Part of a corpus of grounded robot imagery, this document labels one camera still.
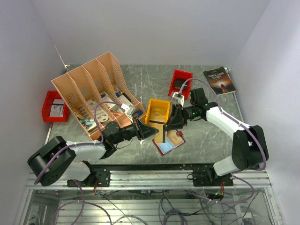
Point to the red bin with cards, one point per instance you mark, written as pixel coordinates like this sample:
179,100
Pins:
179,77

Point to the pink file organizer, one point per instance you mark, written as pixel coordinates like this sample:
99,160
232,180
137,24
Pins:
98,81

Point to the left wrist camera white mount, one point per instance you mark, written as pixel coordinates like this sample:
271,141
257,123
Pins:
128,109

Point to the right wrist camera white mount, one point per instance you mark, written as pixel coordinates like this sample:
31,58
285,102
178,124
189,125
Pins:
178,97

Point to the black credit card stack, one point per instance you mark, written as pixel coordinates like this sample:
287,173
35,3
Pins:
179,82

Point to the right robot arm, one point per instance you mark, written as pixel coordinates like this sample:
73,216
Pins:
249,147

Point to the aluminium mounting rail frame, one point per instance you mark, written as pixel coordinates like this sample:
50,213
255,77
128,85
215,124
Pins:
153,195

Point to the dark paperback book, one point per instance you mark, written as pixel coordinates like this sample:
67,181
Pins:
219,80

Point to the gold card in bin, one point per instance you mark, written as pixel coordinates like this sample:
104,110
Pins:
158,114

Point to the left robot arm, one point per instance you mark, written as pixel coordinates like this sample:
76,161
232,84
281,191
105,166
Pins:
54,159

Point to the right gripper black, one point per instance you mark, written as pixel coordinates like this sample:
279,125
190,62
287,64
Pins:
176,120

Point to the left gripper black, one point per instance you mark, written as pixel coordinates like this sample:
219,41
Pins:
142,131

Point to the red card holder wallet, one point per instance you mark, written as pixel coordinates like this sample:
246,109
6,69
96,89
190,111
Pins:
164,148

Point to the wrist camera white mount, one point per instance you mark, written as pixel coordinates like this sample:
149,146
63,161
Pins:
128,109
178,97

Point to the yellow plastic bin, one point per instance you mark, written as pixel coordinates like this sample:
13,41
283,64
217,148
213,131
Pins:
157,103

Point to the white cards in left bin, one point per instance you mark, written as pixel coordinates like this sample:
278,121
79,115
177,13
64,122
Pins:
57,108

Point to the blue capped tube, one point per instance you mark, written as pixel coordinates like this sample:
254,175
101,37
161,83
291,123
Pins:
137,114

